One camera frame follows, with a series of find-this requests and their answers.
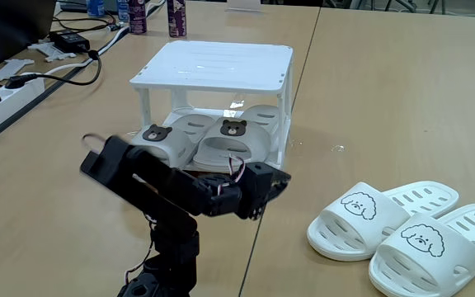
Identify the grey bear-print slipper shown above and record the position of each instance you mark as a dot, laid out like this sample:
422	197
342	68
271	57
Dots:
167	148
258	142

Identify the white dog-print slipper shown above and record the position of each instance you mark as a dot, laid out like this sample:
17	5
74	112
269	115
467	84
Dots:
369	224
427	264

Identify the white two-shelf shoe rack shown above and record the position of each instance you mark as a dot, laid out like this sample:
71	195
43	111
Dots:
217	66

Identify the small clear tape scrap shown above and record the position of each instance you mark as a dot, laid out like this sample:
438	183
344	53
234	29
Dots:
337	148

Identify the crumpled clear tape piece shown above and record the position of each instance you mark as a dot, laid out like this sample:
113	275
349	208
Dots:
132	133

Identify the white plastic stand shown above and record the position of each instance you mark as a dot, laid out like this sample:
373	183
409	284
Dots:
243	5

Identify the purple drink can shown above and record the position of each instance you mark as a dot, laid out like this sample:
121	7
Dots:
137	16
176	18

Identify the blue labelled bottle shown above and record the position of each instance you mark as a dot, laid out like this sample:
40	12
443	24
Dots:
123	10
95	7

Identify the black power adapter brick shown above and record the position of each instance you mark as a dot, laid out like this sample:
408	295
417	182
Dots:
70	41

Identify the white flat plastic part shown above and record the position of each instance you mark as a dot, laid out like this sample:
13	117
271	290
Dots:
8	68
50	50

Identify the white power strip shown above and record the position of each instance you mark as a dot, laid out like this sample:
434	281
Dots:
10	103

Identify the black laptop screen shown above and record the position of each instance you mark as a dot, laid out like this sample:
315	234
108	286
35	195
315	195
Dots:
15	29

